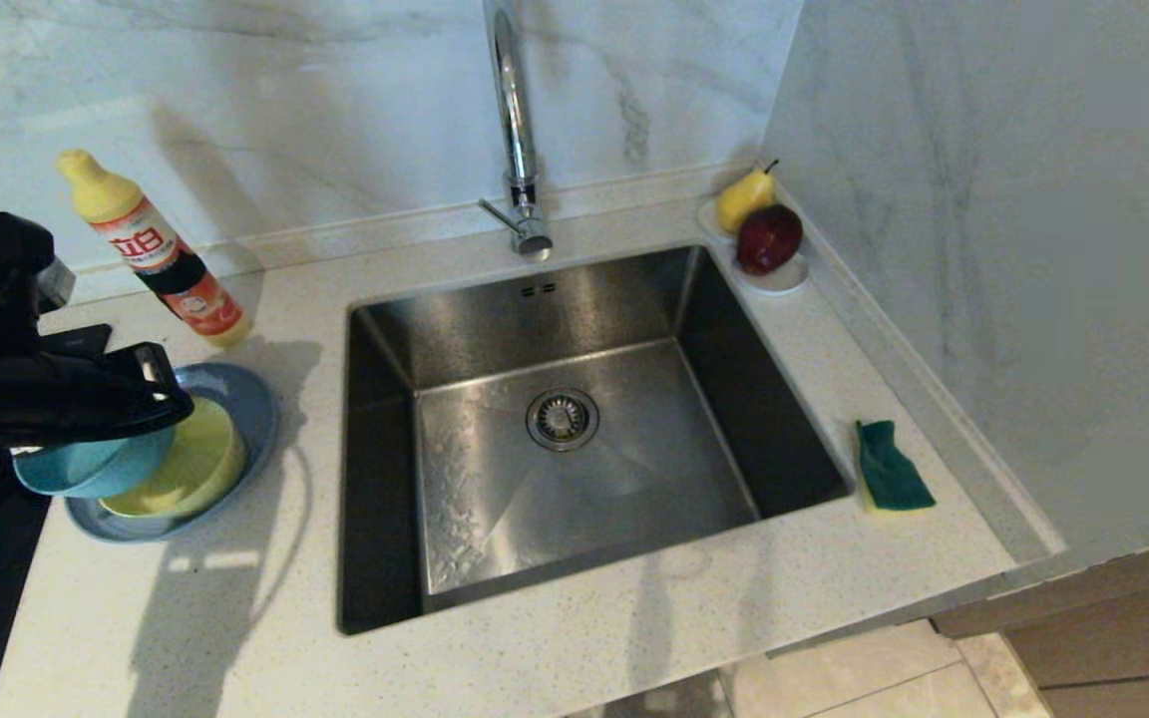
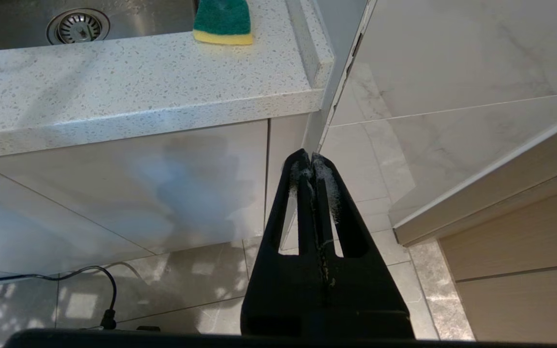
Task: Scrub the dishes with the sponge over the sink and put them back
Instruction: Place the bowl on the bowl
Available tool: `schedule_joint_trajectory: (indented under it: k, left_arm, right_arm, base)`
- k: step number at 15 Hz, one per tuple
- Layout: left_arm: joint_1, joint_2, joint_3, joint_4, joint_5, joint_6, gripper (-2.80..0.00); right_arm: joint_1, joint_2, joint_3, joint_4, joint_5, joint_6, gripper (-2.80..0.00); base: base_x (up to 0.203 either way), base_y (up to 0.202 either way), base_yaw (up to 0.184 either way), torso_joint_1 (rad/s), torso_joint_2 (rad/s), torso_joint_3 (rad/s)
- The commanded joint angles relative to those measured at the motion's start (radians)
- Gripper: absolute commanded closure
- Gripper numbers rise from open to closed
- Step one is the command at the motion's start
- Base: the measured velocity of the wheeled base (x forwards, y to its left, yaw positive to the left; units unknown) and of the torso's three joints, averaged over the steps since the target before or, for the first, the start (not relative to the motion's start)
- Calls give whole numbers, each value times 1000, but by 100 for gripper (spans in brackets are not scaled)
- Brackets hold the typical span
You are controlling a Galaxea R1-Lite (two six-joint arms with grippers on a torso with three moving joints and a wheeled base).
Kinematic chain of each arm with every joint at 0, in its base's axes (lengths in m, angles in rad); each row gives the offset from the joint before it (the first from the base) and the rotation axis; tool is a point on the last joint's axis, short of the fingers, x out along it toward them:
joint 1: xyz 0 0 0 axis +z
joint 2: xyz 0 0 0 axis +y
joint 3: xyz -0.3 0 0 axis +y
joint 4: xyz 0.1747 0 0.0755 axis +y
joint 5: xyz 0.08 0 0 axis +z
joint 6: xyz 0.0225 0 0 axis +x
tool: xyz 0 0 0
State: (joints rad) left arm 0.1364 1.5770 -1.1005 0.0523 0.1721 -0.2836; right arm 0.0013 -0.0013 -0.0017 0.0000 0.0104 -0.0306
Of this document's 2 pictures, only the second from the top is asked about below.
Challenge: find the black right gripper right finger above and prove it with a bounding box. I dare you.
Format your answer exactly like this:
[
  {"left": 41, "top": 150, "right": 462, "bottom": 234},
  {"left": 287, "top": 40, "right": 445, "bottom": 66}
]
[{"left": 311, "top": 153, "right": 414, "bottom": 342}]

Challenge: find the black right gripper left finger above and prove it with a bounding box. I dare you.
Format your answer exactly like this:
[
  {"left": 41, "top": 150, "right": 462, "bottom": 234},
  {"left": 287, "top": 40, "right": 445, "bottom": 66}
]
[{"left": 241, "top": 148, "right": 322, "bottom": 339}]

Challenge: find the yellow sponge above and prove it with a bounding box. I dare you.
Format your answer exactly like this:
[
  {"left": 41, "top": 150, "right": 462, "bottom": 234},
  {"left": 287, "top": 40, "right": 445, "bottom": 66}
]
[{"left": 192, "top": 0, "right": 254, "bottom": 46}]

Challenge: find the round metal sink drain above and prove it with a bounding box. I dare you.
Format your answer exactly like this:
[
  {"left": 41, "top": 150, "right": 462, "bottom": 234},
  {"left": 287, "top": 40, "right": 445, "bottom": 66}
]
[{"left": 46, "top": 8, "right": 111, "bottom": 45}]

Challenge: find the stainless steel sink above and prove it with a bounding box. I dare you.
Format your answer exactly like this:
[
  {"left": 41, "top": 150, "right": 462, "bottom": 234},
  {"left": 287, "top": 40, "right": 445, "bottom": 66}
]
[{"left": 0, "top": 0, "right": 199, "bottom": 53}]

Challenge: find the wooden cabinet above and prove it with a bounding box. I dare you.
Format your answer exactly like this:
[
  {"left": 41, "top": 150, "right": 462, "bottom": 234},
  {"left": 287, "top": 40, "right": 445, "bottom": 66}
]
[{"left": 389, "top": 109, "right": 557, "bottom": 345}]

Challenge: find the white lower cabinet front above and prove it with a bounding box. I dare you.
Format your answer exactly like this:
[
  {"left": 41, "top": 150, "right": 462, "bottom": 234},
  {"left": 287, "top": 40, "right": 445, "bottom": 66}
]
[{"left": 0, "top": 114, "right": 310, "bottom": 277}]

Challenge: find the black floor cable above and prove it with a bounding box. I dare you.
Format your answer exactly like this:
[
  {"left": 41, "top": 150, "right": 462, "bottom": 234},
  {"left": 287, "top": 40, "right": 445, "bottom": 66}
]
[{"left": 0, "top": 265, "right": 118, "bottom": 331}]

